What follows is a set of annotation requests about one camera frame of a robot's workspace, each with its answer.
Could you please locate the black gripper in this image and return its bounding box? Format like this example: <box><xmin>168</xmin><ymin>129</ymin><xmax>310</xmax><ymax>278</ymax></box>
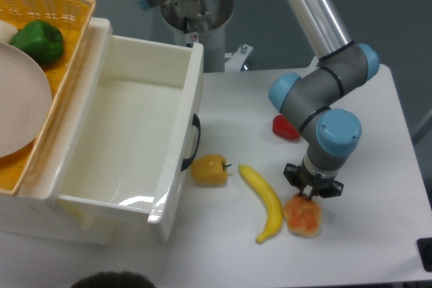
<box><xmin>283</xmin><ymin>163</ymin><xmax>344</xmax><ymax>200</ymax></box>

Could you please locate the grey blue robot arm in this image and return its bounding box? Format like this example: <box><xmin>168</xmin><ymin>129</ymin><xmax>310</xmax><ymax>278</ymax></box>
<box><xmin>136</xmin><ymin>0</ymin><xmax>379</xmax><ymax>198</ymax></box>

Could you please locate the pink round plate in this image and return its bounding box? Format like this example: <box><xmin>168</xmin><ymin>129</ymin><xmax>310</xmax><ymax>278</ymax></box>
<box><xmin>1</xmin><ymin>43</ymin><xmax>52</xmax><ymax>157</ymax></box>

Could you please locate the yellow banana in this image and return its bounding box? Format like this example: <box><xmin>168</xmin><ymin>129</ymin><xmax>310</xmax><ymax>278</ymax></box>
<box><xmin>238</xmin><ymin>165</ymin><xmax>284</xmax><ymax>244</ymax></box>

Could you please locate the red bell pepper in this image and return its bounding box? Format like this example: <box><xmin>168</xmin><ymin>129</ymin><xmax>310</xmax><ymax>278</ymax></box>
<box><xmin>272</xmin><ymin>115</ymin><xmax>300</xmax><ymax>141</ymax></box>

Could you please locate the yellow bell pepper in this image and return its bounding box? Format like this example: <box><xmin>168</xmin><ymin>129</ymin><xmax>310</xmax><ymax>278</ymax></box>
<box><xmin>190</xmin><ymin>154</ymin><xmax>232</xmax><ymax>186</ymax></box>

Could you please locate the black object at table edge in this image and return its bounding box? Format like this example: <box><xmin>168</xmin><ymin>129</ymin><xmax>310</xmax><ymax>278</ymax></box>
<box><xmin>416</xmin><ymin>237</ymin><xmax>432</xmax><ymax>272</ymax></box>

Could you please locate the white open drawer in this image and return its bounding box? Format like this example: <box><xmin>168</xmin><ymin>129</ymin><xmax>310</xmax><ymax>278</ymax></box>
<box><xmin>60</xmin><ymin>36</ymin><xmax>204</xmax><ymax>241</ymax></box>

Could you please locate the dark haired person head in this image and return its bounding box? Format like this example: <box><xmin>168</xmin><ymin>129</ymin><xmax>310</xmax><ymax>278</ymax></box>
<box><xmin>71</xmin><ymin>271</ymin><xmax>156</xmax><ymax>288</ymax></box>

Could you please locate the white drawer cabinet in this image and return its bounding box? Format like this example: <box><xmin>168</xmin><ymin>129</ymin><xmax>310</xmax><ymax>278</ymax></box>
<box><xmin>1</xmin><ymin>18</ymin><xmax>115</xmax><ymax>244</ymax></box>

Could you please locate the yellow woven basket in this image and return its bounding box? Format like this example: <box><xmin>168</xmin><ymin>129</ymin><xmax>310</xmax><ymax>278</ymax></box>
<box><xmin>1</xmin><ymin>0</ymin><xmax>96</xmax><ymax>196</ymax></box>

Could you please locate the green bell pepper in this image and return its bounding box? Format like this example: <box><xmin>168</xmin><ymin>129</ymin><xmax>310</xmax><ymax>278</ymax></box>
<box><xmin>10</xmin><ymin>20</ymin><xmax>64</xmax><ymax>65</ymax></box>

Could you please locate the white vegetable in basket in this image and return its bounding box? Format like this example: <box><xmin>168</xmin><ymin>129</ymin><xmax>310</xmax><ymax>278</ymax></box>
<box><xmin>0</xmin><ymin>20</ymin><xmax>18</xmax><ymax>44</ymax></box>

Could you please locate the black drawer handle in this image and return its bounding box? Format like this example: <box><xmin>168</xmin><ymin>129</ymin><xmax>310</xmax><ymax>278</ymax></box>
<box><xmin>181</xmin><ymin>113</ymin><xmax>201</xmax><ymax>172</ymax></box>

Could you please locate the metal bracket with bolts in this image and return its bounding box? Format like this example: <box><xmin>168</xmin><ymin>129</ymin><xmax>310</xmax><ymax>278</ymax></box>
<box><xmin>224</xmin><ymin>44</ymin><xmax>254</xmax><ymax>72</ymax></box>

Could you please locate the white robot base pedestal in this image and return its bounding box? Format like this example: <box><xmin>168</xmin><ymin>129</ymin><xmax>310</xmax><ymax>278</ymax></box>
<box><xmin>161</xmin><ymin>0</ymin><xmax>234</xmax><ymax>72</ymax></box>

